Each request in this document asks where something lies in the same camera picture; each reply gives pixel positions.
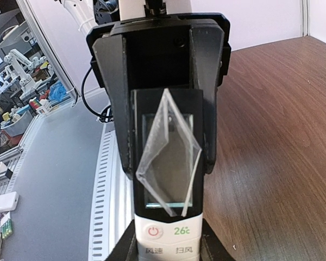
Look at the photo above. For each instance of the green battery pack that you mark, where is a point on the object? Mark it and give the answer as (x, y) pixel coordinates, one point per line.
(7, 229)

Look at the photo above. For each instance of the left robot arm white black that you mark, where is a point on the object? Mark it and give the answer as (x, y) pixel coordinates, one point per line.
(89, 14)

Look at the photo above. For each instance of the white remote control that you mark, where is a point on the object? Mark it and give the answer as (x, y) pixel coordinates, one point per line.
(160, 237)

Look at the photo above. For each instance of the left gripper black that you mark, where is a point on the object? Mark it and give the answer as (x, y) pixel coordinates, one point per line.
(155, 53)

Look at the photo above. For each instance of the clear peeling screen film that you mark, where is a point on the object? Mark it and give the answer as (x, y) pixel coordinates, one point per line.
(168, 165)

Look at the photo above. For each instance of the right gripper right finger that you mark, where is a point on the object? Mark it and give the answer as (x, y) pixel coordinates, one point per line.
(211, 247)

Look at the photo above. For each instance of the white box on bench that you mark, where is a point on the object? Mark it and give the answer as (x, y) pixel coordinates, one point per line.
(8, 202)

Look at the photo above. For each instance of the right aluminium frame post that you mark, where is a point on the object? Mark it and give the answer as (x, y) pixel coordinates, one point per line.
(305, 17)

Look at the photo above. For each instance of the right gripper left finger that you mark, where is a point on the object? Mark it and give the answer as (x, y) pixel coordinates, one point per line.
(126, 247)

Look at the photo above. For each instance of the white perforated cable tray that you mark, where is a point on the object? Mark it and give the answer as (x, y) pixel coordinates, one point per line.
(103, 227)

